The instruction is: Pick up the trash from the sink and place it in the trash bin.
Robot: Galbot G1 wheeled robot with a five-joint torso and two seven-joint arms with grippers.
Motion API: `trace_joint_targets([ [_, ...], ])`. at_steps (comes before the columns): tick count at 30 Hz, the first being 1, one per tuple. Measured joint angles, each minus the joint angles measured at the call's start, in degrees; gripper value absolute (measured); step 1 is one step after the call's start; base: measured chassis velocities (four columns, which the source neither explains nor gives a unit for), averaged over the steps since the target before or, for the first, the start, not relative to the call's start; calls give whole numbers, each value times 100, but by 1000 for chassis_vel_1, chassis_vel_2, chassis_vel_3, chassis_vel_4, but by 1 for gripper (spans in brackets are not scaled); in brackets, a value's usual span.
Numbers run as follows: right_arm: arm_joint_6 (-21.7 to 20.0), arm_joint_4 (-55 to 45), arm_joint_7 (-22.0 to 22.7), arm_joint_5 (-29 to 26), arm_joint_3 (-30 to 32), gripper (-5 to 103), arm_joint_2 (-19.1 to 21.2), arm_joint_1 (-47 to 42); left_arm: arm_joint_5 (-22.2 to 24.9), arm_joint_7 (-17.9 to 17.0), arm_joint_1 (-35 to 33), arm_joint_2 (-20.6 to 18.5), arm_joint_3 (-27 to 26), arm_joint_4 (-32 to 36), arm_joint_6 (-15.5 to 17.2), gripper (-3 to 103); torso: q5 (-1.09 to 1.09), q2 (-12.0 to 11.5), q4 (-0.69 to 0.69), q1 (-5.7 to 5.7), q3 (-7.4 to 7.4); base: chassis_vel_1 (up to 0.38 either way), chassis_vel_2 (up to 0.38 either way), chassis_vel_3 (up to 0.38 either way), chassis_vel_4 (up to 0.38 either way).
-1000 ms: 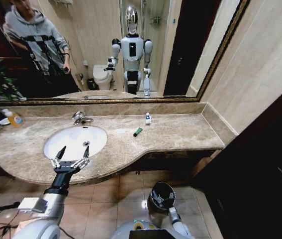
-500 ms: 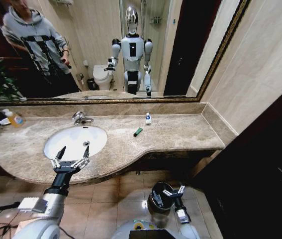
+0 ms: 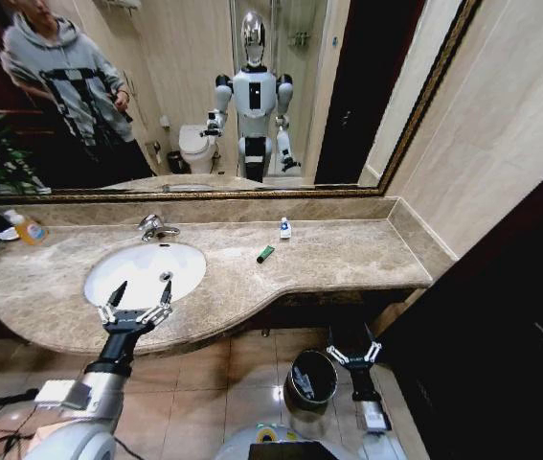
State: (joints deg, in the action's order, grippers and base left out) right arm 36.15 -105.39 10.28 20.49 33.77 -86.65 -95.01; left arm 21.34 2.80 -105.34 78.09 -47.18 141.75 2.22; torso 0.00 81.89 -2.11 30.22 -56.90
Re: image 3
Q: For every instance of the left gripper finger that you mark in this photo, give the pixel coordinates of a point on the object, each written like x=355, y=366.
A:
x=112, y=306
x=162, y=306

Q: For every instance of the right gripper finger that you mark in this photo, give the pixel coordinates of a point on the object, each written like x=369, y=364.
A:
x=372, y=351
x=337, y=353

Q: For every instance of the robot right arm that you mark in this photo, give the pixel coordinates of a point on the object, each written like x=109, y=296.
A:
x=376, y=421

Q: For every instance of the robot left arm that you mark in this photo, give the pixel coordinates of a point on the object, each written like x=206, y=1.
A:
x=84, y=421

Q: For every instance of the chrome sink drain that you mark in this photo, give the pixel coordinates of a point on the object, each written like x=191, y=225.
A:
x=166, y=275

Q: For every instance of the round metal trash bin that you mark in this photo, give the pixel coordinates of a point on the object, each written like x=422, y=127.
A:
x=310, y=383

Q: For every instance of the white oval sink basin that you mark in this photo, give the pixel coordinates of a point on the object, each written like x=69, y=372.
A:
x=142, y=268

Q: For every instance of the small black bin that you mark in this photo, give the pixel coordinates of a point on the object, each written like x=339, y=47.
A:
x=175, y=163

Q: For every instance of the chrome faucet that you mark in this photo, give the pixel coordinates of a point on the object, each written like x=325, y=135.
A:
x=152, y=227

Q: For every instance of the white robot front shell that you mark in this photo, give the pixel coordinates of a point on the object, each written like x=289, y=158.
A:
x=271, y=441

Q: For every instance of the orange liquid soap bottle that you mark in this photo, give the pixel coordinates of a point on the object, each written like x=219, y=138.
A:
x=31, y=232

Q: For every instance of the small green tube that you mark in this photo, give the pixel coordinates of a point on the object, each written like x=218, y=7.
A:
x=265, y=254

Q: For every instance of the dark wooden door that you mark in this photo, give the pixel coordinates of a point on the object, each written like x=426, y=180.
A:
x=491, y=335

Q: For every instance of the small white dish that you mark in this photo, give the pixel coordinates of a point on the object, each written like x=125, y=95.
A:
x=7, y=235

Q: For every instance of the small white blue-capped bottle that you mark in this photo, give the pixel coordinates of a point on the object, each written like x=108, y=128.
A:
x=285, y=230

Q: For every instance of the gold-framed wall mirror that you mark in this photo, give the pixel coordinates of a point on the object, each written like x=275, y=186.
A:
x=194, y=72

